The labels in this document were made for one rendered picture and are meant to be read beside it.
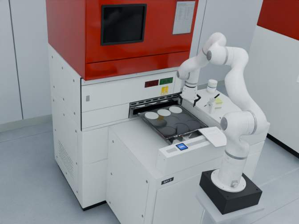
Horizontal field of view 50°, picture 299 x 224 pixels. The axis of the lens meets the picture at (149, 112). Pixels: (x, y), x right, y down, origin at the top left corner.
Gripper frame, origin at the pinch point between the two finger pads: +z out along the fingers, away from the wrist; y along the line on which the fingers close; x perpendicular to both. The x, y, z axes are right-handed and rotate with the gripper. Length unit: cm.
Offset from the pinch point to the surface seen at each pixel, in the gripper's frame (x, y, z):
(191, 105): 12.1, 2.3, 7.0
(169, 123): -13.5, -9.6, 10.7
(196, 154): -44.2, 11.9, 9.0
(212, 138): -32.4, 19.8, 3.5
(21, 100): 64, -178, 67
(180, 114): 2.0, -4.0, 11.2
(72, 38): -21, -77, -43
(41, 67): 81, -161, 33
